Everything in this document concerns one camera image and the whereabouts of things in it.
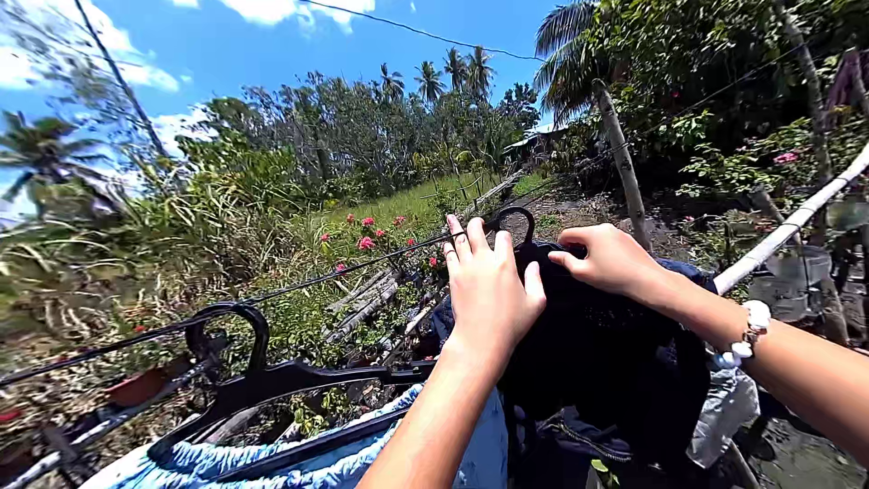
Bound person's left hand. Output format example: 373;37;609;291
443;215;547;360

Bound person's right hand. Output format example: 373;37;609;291
549;223;669;301

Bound black garment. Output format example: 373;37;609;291
497;242;711;471

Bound person's left forearm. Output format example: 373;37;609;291
356;333;505;489

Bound person's right forearm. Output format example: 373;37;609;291
631;266;869;468

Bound black hanger with small hook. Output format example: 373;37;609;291
487;206;571;262

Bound pink flowering bush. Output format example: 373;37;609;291
315;213;445;276

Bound pile of cut logs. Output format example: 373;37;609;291
324;268;401;345

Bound house with metal roof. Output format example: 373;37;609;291
502;122;570;165

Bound black clothesline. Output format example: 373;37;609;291
0;224;500;389

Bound light blue patterned garment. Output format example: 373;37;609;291
79;383;509;489

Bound dark garment with zipper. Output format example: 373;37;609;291
514;405;635;489

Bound group of distant palm trees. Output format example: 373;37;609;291
379;45;497;104

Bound leafy shrub with pink flower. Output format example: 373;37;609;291
668;122;869;273

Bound dense green trees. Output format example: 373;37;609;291
584;0;869;205

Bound pale bamboo pole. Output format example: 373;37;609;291
713;144;869;296

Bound translucent plastic bucket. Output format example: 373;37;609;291
748;244;833;323

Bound grey white cloth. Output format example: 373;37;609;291
686;367;761;470

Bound wide black plastic hanger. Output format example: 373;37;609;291
147;303;435;484

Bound tall grassy bushes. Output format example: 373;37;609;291
122;122;327;313

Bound thin grey tree trunk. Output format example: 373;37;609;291
774;0;834;245

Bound dark purple hanging cloth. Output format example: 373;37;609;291
825;48;869;111

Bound thin dark leaning pole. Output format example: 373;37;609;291
73;0;169;158

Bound blurred green palm tree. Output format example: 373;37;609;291
0;110;118;218

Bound overhead wire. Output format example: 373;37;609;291
299;0;546;62

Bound grey wooden rail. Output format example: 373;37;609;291
0;358;211;487

